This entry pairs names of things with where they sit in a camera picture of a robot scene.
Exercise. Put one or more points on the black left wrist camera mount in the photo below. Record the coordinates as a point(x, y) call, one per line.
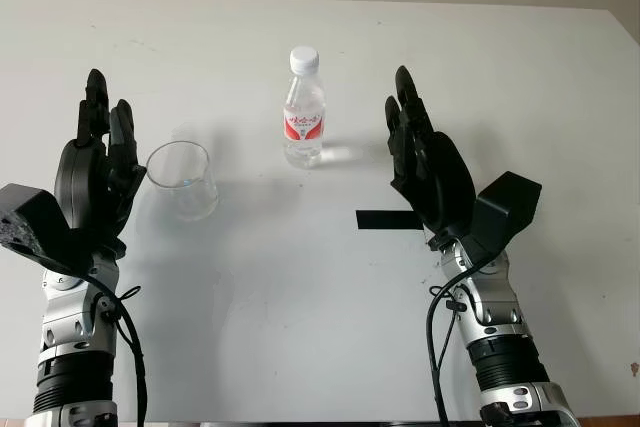
point(35, 222)

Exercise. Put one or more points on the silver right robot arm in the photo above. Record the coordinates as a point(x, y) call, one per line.
point(500, 347)

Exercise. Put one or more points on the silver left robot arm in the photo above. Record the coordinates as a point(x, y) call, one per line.
point(75, 337)

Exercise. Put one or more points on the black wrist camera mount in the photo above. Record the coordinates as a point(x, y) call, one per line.
point(35, 222)
point(505, 212)

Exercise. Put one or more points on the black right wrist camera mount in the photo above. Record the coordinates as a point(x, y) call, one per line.
point(505, 212)

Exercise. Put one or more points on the black tape strip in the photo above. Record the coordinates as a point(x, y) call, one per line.
point(385, 220)

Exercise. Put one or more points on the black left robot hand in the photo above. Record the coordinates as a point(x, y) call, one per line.
point(80, 182)

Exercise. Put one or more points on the clear water bottle red label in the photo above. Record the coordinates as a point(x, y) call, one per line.
point(304, 117)

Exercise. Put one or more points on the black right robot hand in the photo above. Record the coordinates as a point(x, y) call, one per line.
point(435, 182)

